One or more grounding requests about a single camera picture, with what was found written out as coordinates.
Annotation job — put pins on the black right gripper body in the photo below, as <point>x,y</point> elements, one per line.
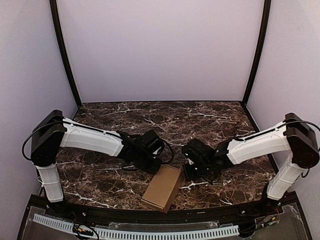
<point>191,168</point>

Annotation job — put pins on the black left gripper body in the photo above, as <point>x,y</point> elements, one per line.
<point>149,166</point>

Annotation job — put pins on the brown cardboard box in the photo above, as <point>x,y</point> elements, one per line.
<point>163,188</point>

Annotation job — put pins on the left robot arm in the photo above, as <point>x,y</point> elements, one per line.
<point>56,132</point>

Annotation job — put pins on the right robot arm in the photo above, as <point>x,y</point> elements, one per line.
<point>293,135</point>

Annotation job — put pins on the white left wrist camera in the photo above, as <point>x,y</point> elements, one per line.
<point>159,151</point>

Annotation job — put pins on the white slotted cable duct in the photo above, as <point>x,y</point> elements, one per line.
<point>119,231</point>

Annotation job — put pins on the black front table rail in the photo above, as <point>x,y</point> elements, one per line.
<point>236,214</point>

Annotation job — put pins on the black right frame post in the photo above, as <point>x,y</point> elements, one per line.
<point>258,50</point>

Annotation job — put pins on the black frame post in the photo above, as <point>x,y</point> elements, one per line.
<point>258,50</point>
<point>63,51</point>

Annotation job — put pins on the black left frame post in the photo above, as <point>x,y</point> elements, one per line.
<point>63,51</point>

